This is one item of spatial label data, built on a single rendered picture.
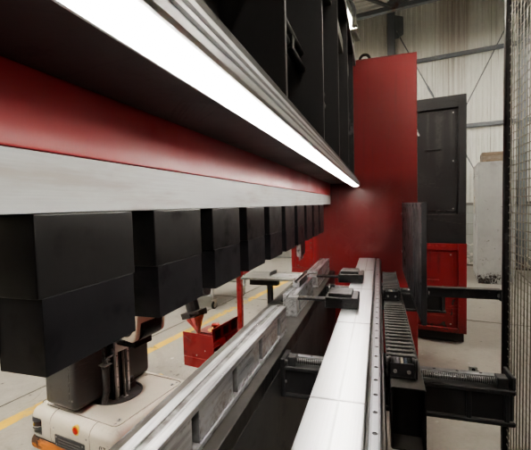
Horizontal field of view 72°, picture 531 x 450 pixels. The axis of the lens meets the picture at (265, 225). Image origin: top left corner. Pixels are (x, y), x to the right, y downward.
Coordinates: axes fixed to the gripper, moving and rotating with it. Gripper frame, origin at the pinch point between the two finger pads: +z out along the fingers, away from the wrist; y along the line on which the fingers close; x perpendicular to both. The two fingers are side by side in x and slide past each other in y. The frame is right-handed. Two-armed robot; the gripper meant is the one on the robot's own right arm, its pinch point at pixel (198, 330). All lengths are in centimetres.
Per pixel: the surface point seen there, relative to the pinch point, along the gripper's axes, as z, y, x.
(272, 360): 6, 51, -30
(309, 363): 11, 59, -22
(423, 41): -367, 149, 729
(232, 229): -32, 65, -56
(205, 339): 3.0, 6.7, -4.7
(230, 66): -41, 97, -101
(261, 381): 7, 53, -43
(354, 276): -5, 64, 36
